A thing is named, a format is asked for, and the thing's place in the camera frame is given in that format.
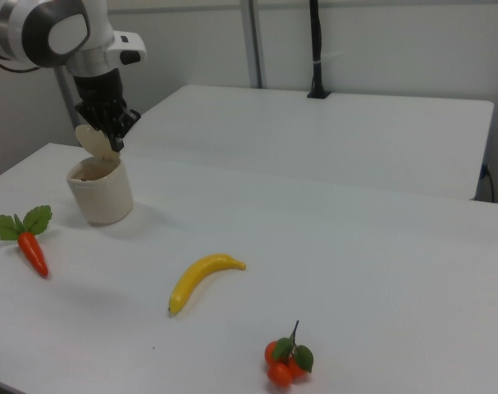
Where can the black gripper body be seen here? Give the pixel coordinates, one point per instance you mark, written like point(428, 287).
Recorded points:
point(99, 88)

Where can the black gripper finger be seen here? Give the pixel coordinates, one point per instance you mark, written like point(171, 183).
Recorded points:
point(105, 123)
point(123, 121)

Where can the cream garbage bin lid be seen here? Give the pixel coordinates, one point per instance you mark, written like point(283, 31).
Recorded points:
point(94, 143)

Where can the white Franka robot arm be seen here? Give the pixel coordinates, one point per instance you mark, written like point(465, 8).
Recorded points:
point(35, 30)

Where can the orange toy carrot green leaves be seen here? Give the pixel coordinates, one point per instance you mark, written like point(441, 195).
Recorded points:
point(33, 248)

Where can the yellow toy banana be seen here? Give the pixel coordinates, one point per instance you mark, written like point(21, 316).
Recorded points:
point(197, 277)

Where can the black pole with clamp base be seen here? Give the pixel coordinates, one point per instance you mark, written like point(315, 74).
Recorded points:
point(316, 41)

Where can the toy orange cluster with leaves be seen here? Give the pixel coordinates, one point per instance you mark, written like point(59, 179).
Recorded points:
point(280, 371)

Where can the grey aluminium wall post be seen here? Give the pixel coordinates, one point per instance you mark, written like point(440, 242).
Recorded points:
point(254, 41)

